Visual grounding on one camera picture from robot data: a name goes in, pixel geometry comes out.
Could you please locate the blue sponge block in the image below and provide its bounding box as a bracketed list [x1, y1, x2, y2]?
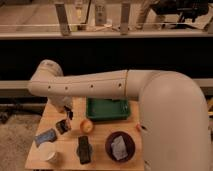
[35, 129, 57, 147]

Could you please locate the green plastic tray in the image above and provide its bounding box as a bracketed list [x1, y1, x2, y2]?
[86, 98, 130, 121]

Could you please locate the dark purple plate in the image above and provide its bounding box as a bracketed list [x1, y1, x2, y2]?
[105, 131, 135, 163]

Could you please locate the black handled brush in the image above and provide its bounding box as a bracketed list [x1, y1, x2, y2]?
[55, 107, 73, 134]

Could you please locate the orange apple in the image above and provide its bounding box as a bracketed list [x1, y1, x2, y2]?
[80, 119, 94, 134]

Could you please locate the black remote control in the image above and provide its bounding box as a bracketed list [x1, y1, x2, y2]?
[77, 136, 92, 164]

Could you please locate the white paper cup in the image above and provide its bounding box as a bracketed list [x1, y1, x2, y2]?
[38, 142, 58, 163]

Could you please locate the orange carrot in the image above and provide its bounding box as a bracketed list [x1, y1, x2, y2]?
[136, 124, 142, 132]

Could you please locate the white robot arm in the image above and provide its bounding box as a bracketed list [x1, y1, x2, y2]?
[28, 60, 211, 171]

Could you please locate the grey crumpled cloth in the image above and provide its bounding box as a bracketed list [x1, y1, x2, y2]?
[111, 136, 128, 161]

